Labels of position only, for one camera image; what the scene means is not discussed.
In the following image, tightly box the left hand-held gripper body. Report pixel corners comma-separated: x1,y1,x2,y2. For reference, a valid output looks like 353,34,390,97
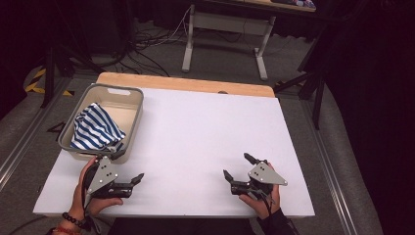
83,156,133,199

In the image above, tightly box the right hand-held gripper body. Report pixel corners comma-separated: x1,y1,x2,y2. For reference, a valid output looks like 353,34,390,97
230,162,289,201

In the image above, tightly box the blue white striped shirt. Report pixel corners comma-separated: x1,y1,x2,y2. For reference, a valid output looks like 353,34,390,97
69,102,126,153

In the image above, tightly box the beige plastic basket grey rim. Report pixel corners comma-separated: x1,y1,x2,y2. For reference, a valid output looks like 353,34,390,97
58,82,145,165

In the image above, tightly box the person's right hand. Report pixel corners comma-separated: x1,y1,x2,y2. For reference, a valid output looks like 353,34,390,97
239,184,282,220

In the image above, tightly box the person's left hand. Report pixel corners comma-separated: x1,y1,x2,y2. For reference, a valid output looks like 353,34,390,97
71,156,124,219

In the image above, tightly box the white table mat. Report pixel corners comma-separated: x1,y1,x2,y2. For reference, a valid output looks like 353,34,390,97
32,87,316,218

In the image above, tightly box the black metal stand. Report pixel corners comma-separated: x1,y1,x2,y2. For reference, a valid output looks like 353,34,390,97
273,28,327,130

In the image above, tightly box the black tripod stand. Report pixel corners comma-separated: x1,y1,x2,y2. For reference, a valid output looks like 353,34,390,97
40,0,106,109

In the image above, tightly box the yellow black hazard tape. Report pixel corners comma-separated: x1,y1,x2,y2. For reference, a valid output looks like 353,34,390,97
24,68,74,97

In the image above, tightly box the dark curtain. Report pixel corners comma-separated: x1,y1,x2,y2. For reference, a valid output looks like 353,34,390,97
0,0,57,120
306,0,415,235

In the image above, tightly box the white-legged wooden desk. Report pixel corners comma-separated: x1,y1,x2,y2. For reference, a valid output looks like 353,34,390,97
181,0,317,81

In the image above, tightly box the colourful item on desk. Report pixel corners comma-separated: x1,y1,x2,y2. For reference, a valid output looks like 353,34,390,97
270,0,317,9

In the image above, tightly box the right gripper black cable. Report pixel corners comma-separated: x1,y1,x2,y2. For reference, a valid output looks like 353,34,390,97
257,190,277,216

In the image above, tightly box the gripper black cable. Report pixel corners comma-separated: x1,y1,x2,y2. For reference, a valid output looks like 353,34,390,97
82,192,103,235
257,190,277,216

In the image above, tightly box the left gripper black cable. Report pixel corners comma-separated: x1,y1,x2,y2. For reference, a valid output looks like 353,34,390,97
82,192,103,235

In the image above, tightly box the black bead bracelet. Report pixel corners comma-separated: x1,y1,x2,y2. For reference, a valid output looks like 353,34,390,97
62,211,88,229

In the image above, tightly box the metal floor rail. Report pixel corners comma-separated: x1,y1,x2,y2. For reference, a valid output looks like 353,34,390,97
0,76,71,192
300,97,360,235

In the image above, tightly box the black floor cable bundle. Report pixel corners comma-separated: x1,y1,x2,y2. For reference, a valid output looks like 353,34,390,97
97,19,184,77

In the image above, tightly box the white floor cable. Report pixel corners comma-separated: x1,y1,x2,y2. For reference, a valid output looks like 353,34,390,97
167,6,193,42

